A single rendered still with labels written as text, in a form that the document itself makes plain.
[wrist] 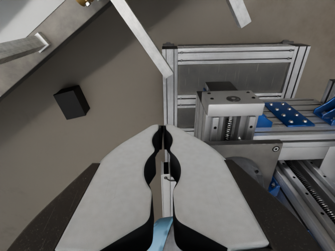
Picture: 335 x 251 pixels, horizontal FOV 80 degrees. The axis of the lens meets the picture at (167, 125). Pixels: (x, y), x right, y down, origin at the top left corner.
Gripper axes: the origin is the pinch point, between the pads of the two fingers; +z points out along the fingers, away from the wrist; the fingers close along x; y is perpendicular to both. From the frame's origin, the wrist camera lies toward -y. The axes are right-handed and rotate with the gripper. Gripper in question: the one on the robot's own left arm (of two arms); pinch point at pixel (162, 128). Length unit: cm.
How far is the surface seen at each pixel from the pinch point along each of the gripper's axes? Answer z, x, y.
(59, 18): 61, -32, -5
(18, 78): 62, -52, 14
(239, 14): 49, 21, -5
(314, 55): 132, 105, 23
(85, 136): 132, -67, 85
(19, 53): 45, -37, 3
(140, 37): 49.5, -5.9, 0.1
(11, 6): 69, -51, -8
